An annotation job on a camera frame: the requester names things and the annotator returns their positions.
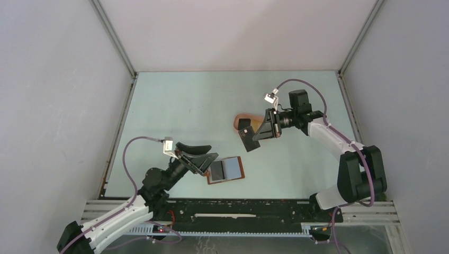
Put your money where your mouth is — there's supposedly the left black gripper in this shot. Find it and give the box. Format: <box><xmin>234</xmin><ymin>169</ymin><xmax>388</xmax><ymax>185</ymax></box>
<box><xmin>163</xmin><ymin>142</ymin><xmax>218</xmax><ymax>191</ymax></box>

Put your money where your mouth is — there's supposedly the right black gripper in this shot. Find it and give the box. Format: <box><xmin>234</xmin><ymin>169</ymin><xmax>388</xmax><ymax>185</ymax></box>
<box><xmin>252</xmin><ymin>108</ymin><xmax>297</xmax><ymax>141</ymax></box>

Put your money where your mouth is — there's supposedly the pink oval tray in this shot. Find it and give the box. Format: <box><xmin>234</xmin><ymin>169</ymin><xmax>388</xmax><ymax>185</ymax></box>
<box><xmin>233</xmin><ymin>113</ymin><xmax>264</xmax><ymax>133</ymax></box>

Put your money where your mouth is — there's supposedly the brown leather card holder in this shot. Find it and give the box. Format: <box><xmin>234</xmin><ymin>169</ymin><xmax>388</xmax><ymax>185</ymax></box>
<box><xmin>205</xmin><ymin>156</ymin><xmax>245</xmax><ymax>185</ymax></box>

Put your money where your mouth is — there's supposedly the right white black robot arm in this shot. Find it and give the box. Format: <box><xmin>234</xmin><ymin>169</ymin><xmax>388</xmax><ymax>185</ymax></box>
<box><xmin>253</xmin><ymin>89</ymin><xmax>387</xmax><ymax>221</ymax></box>

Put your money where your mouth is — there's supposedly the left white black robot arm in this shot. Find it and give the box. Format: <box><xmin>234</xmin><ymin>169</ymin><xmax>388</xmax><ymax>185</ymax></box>
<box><xmin>57</xmin><ymin>137</ymin><xmax>218</xmax><ymax>253</ymax></box>

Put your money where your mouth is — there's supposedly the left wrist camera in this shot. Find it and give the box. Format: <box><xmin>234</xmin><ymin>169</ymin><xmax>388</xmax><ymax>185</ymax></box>
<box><xmin>163</xmin><ymin>137</ymin><xmax>177</xmax><ymax>158</ymax></box>

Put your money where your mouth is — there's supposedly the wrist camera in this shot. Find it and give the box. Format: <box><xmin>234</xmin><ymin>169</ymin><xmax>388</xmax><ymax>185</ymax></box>
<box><xmin>264</xmin><ymin>88</ymin><xmax>279</xmax><ymax>111</ymax></box>
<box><xmin>163</xmin><ymin>137</ymin><xmax>177</xmax><ymax>158</ymax></box>

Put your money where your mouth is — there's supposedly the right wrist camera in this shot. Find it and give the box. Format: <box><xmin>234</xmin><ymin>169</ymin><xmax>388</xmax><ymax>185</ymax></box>
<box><xmin>264</xmin><ymin>88</ymin><xmax>279</xmax><ymax>111</ymax></box>

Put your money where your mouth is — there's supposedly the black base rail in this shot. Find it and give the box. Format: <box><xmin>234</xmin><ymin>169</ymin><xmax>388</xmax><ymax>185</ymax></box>
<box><xmin>153</xmin><ymin>198</ymin><xmax>343</xmax><ymax>234</ymax></box>

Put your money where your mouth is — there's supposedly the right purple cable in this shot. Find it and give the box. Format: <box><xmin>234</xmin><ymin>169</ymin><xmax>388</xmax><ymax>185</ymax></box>
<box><xmin>273</xmin><ymin>78</ymin><xmax>375</xmax><ymax>254</ymax></box>

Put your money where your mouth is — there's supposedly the aluminium frame rail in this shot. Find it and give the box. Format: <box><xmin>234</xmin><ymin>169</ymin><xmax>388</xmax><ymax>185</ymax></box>
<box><xmin>89</xmin><ymin>0</ymin><xmax>137</xmax><ymax>79</ymax></box>

